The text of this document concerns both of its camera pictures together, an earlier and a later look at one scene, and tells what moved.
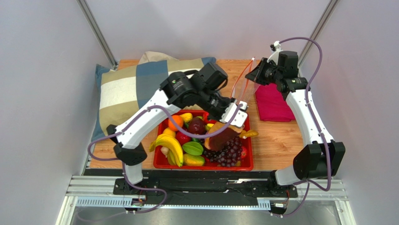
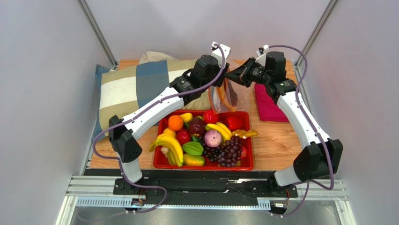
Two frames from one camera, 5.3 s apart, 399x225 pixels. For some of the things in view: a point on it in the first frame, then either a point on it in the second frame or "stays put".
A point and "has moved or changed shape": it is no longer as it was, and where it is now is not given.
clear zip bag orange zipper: [245, 89] has moved or changed shape
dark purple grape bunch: [228, 155] stays put
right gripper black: [260, 72] to [247, 72]
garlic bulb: [165, 150] stays put
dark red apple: [196, 126] stays put
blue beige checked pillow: [121, 92] stays put
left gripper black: [228, 103] to [220, 83]
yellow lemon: [187, 117] stays put
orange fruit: [178, 120] stays put
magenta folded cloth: [271, 105] stays put
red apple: [182, 138] stays put
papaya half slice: [217, 141] to [232, 101]
